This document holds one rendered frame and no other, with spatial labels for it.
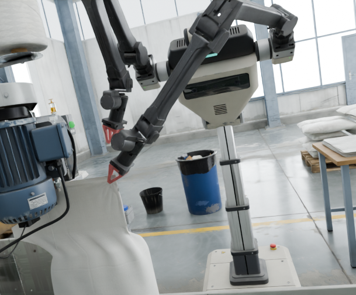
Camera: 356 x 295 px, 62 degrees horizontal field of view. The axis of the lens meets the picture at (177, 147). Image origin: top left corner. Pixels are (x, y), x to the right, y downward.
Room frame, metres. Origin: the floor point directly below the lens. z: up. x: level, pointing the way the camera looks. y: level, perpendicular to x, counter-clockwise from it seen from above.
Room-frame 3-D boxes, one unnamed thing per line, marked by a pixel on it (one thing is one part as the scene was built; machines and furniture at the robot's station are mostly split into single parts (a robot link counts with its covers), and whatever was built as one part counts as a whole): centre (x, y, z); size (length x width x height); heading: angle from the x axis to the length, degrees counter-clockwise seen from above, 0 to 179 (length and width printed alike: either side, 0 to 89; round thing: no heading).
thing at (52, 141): (0.79, 0.32, 1.25); 0.10 x 0.08 x 0.12; 13
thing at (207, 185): (3.31, -0.19, 0.32); 0.51 x 0.48 x 0.65; 168
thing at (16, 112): (0.76, 0.42, 1.35); 0.12 x 0.12 x 0.04
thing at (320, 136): (4.15, -2.07, 0.44); 0.66 x 0.43 x 0.13; 168
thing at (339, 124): (3.94, -2.05, 0.57); 0.66 x 0.42 x 0.13; 70
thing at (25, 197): (0.76, 0.42, 1.21); 0.15 x 0.15 x 0.25
